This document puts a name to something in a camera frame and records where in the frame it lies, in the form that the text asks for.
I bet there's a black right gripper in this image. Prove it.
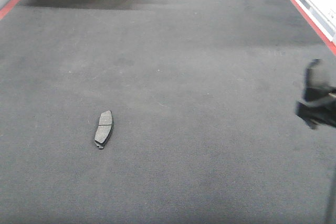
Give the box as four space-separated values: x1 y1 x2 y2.
295 86 335 130

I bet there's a brake pad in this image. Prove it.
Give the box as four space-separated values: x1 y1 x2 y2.
94 110 114 150
304 59 335 91

